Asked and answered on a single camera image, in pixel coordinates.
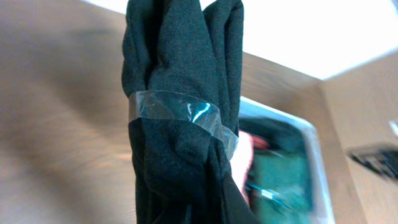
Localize dark green garment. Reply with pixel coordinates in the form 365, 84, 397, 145
246, 152, 312, 224

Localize pink printed t-shirt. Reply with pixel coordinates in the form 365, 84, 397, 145
230, 130, 269, 203

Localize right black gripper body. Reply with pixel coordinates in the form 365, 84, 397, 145
346, 143, 397, 180

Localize dark navy garment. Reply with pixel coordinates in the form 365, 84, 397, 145
239, 118, 305, 154

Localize black garment with tape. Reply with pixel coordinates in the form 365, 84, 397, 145
121, 0, 257, 223

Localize clear plastic storage bin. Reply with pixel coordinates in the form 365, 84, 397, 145
239, 97, 335, 224

